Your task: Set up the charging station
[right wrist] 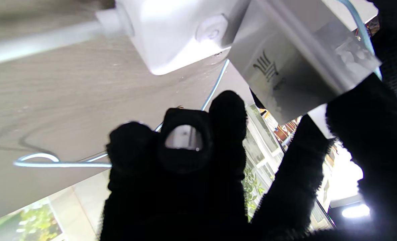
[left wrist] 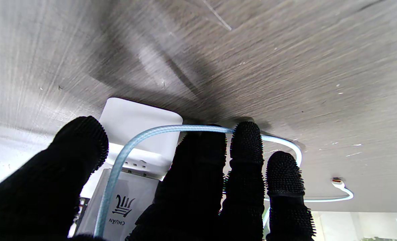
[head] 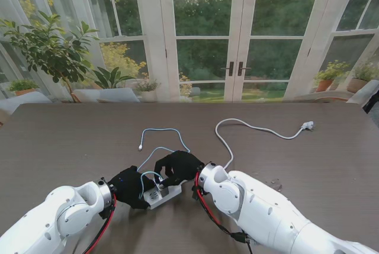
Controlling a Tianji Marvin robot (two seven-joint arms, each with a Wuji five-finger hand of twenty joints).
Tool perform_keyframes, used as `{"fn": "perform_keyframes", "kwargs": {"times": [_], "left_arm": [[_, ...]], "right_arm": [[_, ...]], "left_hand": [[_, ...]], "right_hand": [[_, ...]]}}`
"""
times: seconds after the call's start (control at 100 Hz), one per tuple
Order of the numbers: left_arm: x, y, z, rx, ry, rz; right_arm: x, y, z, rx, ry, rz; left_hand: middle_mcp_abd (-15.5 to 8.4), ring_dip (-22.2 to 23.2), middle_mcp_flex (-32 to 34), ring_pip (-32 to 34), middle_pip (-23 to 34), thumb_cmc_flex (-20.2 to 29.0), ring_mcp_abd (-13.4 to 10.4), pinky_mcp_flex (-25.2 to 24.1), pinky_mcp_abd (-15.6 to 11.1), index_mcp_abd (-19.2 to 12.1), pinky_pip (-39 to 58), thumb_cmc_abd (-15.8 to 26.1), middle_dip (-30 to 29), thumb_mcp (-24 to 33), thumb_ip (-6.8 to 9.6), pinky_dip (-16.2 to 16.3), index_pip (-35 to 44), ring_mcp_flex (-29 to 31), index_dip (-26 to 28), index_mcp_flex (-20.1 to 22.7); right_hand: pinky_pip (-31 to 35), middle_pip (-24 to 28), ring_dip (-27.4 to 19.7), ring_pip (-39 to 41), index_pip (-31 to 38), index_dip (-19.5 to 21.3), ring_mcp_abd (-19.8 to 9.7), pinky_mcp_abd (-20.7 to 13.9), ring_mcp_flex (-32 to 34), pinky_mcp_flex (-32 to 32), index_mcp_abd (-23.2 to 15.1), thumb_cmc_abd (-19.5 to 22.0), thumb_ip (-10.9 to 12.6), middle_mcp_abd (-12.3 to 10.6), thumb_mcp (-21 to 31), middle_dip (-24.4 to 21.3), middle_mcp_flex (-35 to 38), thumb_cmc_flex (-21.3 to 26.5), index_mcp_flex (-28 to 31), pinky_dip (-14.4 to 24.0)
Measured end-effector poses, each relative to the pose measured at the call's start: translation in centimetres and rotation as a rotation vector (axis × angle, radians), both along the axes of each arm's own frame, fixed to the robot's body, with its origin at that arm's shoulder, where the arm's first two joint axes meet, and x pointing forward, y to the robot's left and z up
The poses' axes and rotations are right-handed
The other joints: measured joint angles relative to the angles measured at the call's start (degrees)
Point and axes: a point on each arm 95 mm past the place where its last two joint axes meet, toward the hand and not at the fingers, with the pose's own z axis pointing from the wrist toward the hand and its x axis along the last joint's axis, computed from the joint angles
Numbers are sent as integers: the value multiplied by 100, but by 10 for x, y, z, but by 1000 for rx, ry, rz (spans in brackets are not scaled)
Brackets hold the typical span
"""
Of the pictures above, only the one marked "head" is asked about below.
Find grey USB charger adapter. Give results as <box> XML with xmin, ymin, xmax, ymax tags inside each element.
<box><xmin>156</xmin><ymin>183</ymin><xmax>170</xmax><ymax>198</ymax></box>

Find red black left arm cable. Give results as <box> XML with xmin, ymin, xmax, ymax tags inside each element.
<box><xmin>81</xmin><ymin>191</ymin><xmax>118</xmax><ymax>254</ymax></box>

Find printed garden window backdrop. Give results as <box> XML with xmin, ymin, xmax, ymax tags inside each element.
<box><xmin>0</xmin><ymin>0</ymin><xmax>379</xmax><ymax>104</ymax></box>

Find red black right arm cable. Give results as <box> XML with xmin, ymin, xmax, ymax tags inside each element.
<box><xmin>194</xmin><ymin>172</ymin><xmax>254</xmax><ymax>254</ymax></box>

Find light blue braided USB cable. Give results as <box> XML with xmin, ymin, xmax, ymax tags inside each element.
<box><xmin>137</xmin><ymin>128</ymin><xmax>191</xmax><ymax>198</ymax></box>

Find red black arm cable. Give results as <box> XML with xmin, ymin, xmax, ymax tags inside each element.
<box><xmin>81</xmin><ymin>191</ymin><xmax>118</xmax><ymax>254</ymax></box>
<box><xmin>194</xmin><ymin>172</ymin><xmax>254</xmax><ymax>254</ymax></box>

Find white power strip with cord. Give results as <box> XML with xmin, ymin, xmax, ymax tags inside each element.
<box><xmin>142</xmin><ymin>118</ymin><xmax>316</xmax><ymax>210</ymax></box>

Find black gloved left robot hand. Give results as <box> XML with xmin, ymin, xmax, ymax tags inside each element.
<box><xmin>107</xmin><ymin>165</ymin><xmax>150</xmax><ymax>211</ymax></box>

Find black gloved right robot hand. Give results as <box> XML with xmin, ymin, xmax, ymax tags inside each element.
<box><xmin>153</xmin><ymin>150</ymin><xmax>206</xmax><ymax>188</ymax></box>

